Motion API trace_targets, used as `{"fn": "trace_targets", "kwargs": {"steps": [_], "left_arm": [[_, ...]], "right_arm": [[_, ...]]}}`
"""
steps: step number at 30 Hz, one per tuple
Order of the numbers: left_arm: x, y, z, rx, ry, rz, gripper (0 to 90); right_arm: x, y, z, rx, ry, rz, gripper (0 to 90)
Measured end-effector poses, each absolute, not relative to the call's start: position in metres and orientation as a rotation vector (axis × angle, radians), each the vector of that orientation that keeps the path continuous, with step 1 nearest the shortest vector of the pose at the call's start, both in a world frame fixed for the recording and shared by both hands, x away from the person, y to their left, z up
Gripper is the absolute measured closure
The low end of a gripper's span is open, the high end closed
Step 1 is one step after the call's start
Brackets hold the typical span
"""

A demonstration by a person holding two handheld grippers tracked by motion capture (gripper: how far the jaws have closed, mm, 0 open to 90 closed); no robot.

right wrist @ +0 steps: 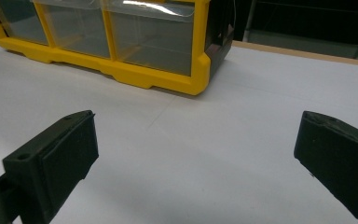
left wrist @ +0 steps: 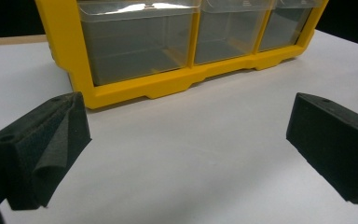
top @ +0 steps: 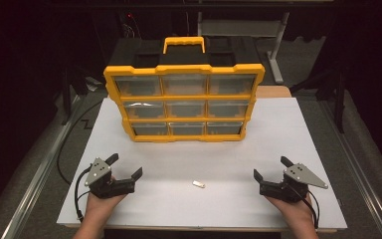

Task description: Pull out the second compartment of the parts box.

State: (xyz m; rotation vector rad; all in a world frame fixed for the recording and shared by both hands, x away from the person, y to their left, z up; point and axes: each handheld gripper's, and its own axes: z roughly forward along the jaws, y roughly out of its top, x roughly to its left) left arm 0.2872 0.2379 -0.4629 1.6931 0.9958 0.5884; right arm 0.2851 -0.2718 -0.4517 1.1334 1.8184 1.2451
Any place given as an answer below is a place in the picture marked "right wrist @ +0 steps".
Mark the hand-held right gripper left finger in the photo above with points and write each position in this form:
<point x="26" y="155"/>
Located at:
<point x="62" y="149"/>

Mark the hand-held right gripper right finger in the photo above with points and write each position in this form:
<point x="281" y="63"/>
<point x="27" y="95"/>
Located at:
<point x="338" y="155"/>

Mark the yellow black drawer organizer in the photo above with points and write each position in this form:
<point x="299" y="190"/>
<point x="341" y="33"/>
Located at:
<point x="155" y="79"/>

